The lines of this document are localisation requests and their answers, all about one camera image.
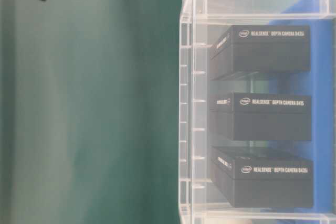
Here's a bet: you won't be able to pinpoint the clear plastic storage case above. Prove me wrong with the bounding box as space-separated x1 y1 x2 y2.
178 0 335 223

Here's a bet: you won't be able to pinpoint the green table cloth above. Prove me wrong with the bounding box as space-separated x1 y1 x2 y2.
1 0 182 223

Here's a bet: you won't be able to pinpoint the black realsense box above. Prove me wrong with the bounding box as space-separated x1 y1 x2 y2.
209 25 310 80
209 146 313 208
210 92 311 142

